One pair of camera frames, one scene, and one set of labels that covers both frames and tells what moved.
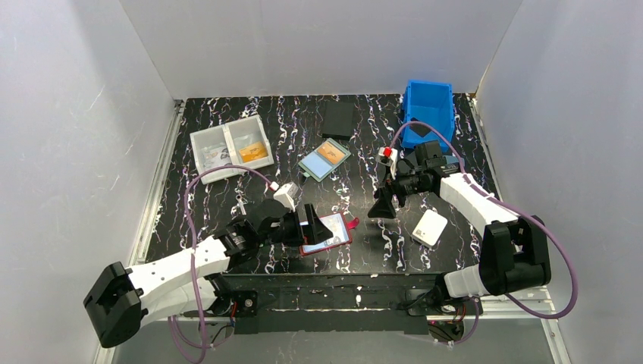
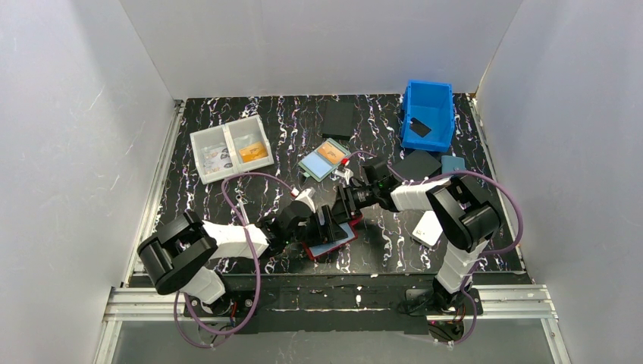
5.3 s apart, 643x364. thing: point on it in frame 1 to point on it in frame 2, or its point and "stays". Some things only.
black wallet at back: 338,120 stays
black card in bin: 421,130 stays
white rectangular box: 430,227 stays
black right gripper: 394,189 to 343,199
